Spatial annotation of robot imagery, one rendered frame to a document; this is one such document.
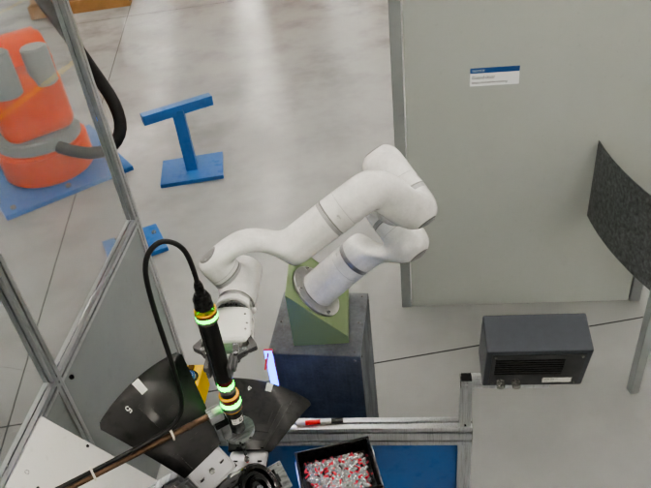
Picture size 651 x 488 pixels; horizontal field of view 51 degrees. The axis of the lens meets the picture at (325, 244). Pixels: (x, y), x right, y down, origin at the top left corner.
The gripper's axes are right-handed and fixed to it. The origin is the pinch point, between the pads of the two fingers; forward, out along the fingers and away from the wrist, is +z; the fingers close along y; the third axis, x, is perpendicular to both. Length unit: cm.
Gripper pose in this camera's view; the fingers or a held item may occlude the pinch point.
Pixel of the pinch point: (220, 366)
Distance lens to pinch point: 142.9
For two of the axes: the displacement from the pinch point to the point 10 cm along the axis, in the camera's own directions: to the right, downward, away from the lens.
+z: -0.7, 6.1, -7.9
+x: -1.0, -7.9, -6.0
